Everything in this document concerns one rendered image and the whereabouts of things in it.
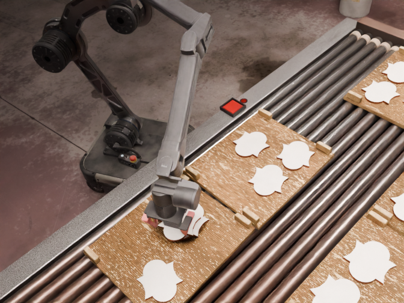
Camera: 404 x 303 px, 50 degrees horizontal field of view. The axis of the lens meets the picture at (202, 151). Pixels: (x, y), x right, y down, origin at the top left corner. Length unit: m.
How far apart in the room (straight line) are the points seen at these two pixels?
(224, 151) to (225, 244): 0.39
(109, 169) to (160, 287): 1.36
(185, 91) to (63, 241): 0.63
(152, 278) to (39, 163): 1.93
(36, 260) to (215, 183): 0.62
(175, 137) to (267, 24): 2.93
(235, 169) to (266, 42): 2.37
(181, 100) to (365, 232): 0.68
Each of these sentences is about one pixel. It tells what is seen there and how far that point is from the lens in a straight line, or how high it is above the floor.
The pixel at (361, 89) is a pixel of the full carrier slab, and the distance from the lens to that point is 1.86.
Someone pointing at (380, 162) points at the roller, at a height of 0.92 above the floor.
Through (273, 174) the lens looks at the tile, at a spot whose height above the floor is 0.95.
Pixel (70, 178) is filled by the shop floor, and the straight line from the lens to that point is 2.92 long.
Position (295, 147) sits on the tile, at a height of 0.95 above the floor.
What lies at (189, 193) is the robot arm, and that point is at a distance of 1.12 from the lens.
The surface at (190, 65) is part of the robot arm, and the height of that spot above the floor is 1.35.
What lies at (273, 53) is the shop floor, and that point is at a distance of 3.66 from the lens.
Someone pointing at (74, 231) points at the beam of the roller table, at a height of 0.92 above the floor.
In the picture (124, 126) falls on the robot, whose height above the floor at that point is 0.41.
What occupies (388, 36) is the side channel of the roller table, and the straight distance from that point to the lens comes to 2.21.
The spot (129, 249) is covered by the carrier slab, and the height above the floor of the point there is 0.94.
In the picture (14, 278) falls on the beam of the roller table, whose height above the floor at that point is 0.92.
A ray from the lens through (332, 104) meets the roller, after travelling 1.80.
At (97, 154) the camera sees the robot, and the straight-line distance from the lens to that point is 2.65.
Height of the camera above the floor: 2.10
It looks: 47 degrees down
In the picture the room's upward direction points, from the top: 7 degrees counter-clockwise
